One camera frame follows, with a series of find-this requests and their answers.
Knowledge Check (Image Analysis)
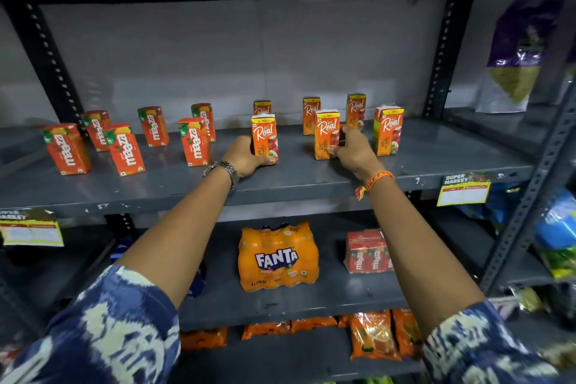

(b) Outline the silver metal wrist watch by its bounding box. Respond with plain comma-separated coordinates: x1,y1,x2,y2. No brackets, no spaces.
202,161,239,191

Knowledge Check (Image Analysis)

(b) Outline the blue patterned shirt sleeve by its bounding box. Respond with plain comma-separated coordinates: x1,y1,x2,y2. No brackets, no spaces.
422,300,564,384
0,264,182,384

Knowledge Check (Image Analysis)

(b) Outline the row of red juice cartons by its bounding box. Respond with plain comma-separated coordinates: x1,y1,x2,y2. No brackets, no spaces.
41,103,217,177

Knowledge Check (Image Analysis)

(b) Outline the orange drink carton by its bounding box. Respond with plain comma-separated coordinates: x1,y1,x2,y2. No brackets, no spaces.
313,109,341,161
250,114,279,165

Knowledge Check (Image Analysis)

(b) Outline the blue and green packet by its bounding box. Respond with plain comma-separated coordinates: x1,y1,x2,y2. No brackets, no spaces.
534,189,576,282

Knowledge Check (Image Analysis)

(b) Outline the person's right forearm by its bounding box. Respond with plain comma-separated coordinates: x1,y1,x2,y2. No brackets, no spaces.
365,174,486,338

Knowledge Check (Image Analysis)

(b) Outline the row of orange juice cartons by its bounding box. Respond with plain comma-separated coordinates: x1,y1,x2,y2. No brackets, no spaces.
253,92,405,158

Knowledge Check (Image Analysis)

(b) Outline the red juice carton multipack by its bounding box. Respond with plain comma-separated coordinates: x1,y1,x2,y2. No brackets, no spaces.
343,229,395,275

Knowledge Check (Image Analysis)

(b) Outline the dark blue packet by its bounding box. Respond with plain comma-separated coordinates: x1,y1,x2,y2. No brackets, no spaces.
186,261,208,299

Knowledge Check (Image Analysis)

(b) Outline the blue patterned left shirt sleeve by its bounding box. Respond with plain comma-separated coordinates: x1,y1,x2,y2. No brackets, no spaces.
0,264,182,384

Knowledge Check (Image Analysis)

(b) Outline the dark grey metal shelf rack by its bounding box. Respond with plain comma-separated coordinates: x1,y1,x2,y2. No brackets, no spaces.
0,0,537,384

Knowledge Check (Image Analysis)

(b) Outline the row of orange snack packets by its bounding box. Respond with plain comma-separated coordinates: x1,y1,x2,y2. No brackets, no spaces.
180,308,424,362

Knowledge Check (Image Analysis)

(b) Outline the person's left forearm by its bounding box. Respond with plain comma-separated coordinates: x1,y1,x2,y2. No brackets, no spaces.
116,167,233,310

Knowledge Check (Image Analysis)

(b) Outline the purple and white bag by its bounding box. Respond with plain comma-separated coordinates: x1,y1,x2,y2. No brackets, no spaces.
474,0,565,115

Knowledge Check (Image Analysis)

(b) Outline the yellow shelf price label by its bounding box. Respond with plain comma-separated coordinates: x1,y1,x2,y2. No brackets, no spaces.
0,208,65,248
436,172,492,207

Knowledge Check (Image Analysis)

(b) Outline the adjoining grey metal shelf rack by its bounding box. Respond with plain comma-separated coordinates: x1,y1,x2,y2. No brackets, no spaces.
423,0,576,384

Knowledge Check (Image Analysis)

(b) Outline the orange thread bracelet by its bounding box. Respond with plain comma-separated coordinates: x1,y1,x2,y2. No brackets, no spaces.
355,171,395,201

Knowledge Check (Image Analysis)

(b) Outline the blue plastic packet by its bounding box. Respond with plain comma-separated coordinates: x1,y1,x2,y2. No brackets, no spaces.
457,182,528,237

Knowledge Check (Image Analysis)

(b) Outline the blue patterned right shirt sleeve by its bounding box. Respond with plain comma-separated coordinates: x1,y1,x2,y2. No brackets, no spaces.
422,300,564,384

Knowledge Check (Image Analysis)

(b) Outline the person's left hand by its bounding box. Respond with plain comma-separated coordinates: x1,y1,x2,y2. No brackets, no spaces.
223,135,278,179

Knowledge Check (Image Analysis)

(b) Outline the orange soda bottle multipack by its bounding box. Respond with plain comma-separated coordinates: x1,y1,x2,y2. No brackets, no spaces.
238,221,320,293

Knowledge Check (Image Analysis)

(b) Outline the person's right hand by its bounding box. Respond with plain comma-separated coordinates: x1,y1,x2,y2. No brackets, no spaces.
328,125,388,182

